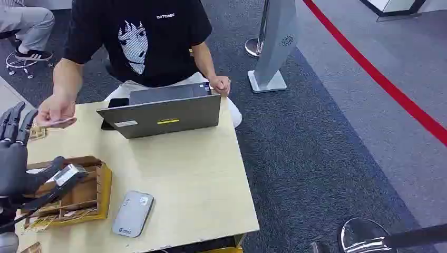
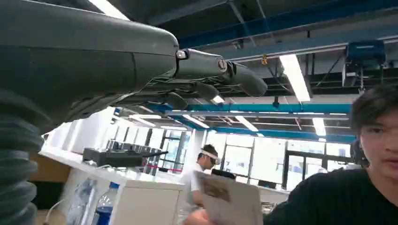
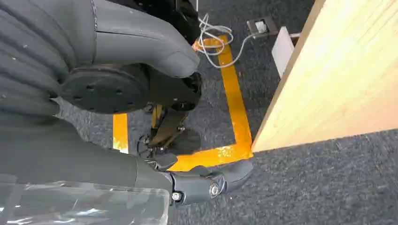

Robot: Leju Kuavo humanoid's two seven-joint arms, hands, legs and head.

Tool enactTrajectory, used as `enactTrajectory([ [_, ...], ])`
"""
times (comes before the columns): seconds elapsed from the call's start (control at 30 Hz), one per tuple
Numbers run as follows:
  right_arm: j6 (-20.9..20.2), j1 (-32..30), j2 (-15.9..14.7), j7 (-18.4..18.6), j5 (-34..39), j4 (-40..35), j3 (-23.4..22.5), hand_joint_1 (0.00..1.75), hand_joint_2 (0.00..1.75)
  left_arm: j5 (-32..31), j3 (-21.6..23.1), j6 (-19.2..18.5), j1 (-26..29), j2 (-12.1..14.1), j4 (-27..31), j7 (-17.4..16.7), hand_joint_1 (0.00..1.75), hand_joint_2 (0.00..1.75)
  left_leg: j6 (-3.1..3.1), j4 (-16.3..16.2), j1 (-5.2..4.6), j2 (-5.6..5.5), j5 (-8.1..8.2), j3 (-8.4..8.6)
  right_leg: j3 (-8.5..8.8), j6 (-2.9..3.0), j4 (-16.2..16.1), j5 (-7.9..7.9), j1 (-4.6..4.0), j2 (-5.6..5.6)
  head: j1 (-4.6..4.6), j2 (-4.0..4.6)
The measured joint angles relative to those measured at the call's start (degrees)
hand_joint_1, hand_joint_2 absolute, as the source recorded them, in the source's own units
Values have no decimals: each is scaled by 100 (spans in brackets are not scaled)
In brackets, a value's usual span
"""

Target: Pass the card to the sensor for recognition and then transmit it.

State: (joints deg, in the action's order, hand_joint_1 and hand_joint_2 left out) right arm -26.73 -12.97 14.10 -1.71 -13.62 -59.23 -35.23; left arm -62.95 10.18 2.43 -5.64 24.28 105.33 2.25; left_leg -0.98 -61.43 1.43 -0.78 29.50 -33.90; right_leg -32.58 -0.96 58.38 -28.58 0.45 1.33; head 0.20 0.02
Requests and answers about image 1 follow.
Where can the person's right hand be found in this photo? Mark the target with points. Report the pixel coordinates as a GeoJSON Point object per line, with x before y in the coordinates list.
{"type": "Point", "coordinates": [54, 110]}

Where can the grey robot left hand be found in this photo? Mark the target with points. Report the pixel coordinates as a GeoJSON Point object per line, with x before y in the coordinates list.
{"type": "Point", "coordinates": [13, 167]}

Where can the person's left hand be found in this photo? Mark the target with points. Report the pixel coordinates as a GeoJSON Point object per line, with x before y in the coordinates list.
{"type": "Point", "coordinates": [220, 85]}

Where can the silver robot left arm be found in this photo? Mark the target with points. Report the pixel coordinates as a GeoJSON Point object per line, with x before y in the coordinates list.
{"type": "Point", "coordinates": [7, 243]}

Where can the small stack of cards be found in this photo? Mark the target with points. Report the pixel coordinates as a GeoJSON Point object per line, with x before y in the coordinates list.
{"type": "Point", "coordinates": [37, 133]}

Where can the chrome chair base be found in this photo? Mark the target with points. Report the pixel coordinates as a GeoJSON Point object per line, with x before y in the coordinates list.
{"type": "Point", "coordinates": [19, 64]}

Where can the loose printed cards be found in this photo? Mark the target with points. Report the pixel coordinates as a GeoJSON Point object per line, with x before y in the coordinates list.
{"type": "Point", "coordinates": [36, 225]}

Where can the black phone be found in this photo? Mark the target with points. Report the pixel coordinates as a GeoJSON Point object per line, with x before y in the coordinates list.
{"type": "Point", "coordinates": [118, 102]}

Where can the grey laptop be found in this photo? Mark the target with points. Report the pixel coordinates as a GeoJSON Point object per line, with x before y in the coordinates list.
{"type": "Point", "coordinates": [164, 117]}

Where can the grey kiosk stand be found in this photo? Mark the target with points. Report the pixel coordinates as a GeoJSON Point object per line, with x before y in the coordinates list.
{"type": "Point", "coordinates": [276, 45]}

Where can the wooden card box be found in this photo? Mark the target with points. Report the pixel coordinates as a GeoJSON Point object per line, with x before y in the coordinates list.
{"type": "Point", "coordinates": [89, 195]}

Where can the brown printed card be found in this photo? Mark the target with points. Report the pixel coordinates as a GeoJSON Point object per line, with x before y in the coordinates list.
{"type": "Point", "coordinates": [32, 248]}

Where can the person at desk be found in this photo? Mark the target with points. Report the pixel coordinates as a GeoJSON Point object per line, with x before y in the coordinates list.
{"type": "Point", "coordinates": [150, 38]}

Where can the seated person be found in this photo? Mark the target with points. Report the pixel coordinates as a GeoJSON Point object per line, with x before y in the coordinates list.
{"type": "Point", "coordinates": [29, 24]}

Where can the pale wooden desk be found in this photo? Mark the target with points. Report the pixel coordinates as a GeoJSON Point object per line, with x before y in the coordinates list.
{"type": "Point", "coordinates": [181, 174]}

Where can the grey card reader device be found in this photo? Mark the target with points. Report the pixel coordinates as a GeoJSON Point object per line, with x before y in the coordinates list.
{"type": "Point", "coordinates": [132, 213]}

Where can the red floor tape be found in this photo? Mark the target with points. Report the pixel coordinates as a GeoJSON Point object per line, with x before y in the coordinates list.
{"type": "Point", "coordinates": [380, 78]}

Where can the yellow box under desk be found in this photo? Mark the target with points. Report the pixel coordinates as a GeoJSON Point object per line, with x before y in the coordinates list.
{"type": "Point", "coordinates": [223, 250]}

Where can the white black-edged cabinet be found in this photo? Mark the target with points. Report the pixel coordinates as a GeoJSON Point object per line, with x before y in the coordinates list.
{"type": "Point", "coordinates": [393, 7]}

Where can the chrome stanchion base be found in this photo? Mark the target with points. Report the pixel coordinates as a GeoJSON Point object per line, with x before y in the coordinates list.
{"type": "Point", "coordinates": [361, 235]}

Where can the black barrier bar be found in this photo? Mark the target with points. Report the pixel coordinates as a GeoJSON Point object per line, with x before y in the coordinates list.
{"type": "Point", "coordinates": [417, 236]}

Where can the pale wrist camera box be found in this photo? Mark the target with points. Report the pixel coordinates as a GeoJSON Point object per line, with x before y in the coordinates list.
{"type": "Point", "coordinates": [67, 174]}

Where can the chrome stanchion post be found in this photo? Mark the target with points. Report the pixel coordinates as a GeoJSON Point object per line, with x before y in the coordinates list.
{"type": "Point", "coordinates": [256, 43]}

